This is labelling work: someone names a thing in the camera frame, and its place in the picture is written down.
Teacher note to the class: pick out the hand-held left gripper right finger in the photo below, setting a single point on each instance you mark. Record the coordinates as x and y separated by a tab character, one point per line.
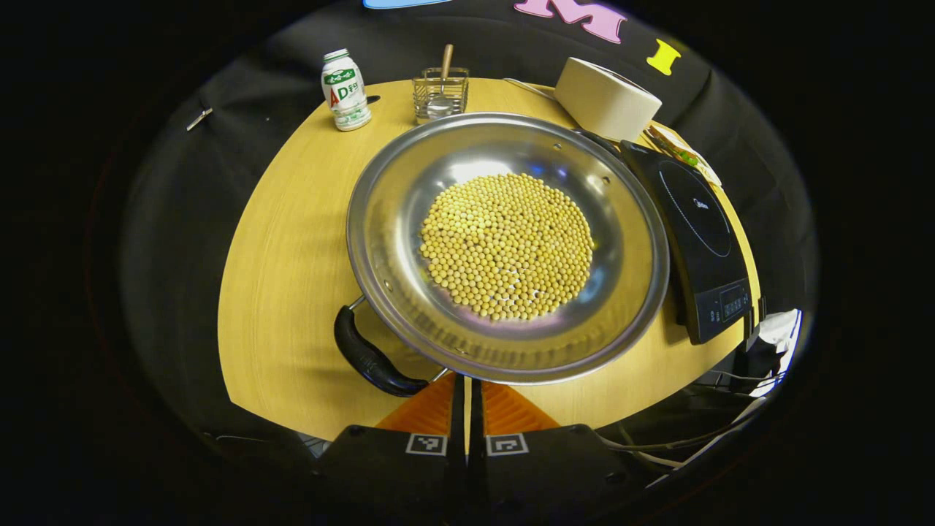
540	467

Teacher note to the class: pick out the white toaster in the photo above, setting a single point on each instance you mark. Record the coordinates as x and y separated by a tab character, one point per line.
603	98

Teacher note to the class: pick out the large pile of soybeans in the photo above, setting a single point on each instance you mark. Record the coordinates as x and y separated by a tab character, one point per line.
508	245

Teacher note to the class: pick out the white green-label drink bottle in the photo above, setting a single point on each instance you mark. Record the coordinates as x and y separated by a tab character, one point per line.
345	91

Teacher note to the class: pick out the white bag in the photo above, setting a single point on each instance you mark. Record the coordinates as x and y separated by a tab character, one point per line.
781	329

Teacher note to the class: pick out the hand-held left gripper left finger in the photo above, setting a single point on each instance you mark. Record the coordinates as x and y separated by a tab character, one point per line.
394	467

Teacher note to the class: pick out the metal clip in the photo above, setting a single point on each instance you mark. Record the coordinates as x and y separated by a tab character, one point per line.
199	118

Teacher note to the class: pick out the sandwich with lettuce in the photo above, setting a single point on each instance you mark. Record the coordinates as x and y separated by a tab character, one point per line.
676	150

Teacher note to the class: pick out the black induction cooktop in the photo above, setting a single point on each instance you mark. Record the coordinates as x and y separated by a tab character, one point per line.
701	241

